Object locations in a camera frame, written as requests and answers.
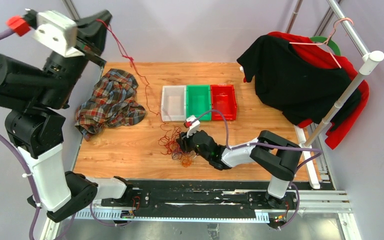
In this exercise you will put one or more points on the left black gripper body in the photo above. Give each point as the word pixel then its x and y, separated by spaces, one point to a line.
pixel 87 47

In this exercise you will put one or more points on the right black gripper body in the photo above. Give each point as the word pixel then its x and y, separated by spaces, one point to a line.
pixel 188 144

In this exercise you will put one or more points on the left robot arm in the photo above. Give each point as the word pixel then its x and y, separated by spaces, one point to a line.
pixel 34 96

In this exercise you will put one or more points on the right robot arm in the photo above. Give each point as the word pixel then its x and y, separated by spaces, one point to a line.
pixel 277 155

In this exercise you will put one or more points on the white plastic bin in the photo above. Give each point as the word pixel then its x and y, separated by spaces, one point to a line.
pixel 173 103

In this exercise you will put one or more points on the green plastic bin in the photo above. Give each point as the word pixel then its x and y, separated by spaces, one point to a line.
pixel 198 100

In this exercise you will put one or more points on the red plastic bin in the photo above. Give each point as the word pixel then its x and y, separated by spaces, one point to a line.
pixel 223 99

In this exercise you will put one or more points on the plaid flannel shirt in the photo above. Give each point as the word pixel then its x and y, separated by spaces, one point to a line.
pixel 112 104

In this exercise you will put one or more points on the black shirt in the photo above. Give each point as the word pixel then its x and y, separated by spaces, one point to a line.
pixel 301 81

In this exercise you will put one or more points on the green hanger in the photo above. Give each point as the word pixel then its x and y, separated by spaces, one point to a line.
pixel 331 44

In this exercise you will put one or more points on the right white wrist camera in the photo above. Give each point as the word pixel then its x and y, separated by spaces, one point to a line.
pixel 192 124

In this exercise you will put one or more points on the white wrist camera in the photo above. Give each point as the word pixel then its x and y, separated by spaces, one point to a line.
pixel 192 124
pixel 57 32

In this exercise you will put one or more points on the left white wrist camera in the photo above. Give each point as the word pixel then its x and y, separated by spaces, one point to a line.
pixel 57 32

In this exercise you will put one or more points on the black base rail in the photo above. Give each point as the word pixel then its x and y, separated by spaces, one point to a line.
pixel 199 199

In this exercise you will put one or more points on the pink wire hanger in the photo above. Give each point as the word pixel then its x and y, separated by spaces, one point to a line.
pixel 332 55

